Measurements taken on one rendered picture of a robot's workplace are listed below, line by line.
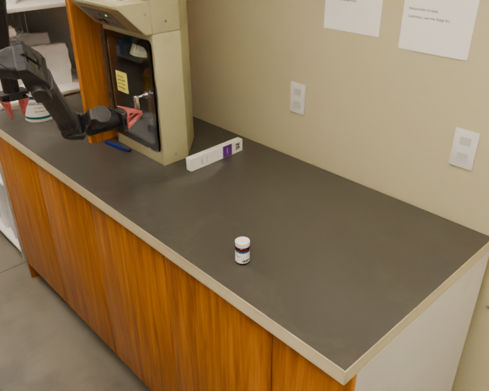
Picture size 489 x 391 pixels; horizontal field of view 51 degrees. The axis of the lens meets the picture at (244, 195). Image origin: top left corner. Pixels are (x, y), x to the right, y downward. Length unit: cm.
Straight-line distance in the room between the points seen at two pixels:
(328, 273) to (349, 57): 73
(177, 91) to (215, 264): 72
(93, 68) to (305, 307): 127
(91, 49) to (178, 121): 44
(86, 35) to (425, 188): 131
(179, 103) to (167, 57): 17
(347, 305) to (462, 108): 66
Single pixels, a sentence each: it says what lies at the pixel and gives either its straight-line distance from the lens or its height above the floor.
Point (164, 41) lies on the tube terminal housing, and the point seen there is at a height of 138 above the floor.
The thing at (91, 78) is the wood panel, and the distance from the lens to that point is 208.
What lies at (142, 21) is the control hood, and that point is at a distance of 172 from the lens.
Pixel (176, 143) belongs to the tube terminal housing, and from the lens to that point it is 190.
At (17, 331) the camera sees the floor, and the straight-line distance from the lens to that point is 275.
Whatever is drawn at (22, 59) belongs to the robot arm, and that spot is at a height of 146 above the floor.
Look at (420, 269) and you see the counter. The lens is 141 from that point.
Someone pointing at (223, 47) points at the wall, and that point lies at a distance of 214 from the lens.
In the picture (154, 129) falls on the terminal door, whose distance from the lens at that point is 185.
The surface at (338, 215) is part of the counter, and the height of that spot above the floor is 94.
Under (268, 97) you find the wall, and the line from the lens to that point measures 200.
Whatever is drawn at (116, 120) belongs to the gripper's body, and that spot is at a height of 115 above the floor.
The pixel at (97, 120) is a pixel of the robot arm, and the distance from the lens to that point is 166.
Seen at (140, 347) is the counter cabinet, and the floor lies 32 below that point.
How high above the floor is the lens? 176
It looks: 29 degrees down
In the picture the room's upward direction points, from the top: straight up
